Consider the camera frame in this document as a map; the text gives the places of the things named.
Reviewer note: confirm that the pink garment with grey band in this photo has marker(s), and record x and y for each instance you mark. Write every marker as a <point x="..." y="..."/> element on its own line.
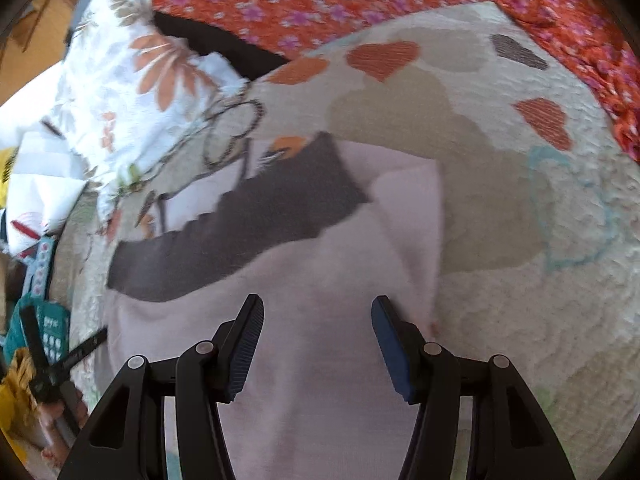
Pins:
<point x="320" y="280"/>

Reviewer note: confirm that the yellow cloth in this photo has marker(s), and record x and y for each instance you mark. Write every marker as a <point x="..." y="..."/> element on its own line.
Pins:
<point x="12" y="395"/>

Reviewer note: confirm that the orange floral cloth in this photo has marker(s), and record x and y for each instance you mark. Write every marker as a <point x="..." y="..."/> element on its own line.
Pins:
<point x="300" y="0"/>

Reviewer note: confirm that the black tripod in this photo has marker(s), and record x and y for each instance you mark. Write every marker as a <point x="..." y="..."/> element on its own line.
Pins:
<point x="47" y="367"/>

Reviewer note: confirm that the beige heart print blanket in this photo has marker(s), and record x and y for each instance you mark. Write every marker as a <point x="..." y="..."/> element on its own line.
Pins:
<point x="500" y="310"/>

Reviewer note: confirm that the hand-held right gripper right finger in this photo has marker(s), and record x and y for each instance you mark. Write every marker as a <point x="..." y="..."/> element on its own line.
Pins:
<point x="389" y="345"/>

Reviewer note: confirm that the white striped cloth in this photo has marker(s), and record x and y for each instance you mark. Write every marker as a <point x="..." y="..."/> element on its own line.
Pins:
<point x="40" y="185"/>

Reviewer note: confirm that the white floral cloth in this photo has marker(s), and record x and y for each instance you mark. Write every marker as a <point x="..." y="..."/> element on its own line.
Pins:
<point x="115" y="75"/>

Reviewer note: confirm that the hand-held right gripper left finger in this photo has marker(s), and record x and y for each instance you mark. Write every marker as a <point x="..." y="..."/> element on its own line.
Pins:
<point x="246" y="340"/>

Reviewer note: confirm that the teal patterned cloth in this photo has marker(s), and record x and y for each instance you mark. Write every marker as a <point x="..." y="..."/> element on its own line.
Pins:
<point x="52" y="322"/>

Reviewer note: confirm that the blue patterned strip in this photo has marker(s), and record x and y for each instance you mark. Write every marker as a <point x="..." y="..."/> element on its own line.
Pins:
<point x="42" y="260"/>

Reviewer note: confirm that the cardboard box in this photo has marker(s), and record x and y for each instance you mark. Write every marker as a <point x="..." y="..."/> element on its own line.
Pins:
<point x="45" y="15"/>

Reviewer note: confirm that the black cloth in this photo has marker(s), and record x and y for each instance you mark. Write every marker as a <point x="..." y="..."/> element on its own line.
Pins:
<point x="215" y="42"/>

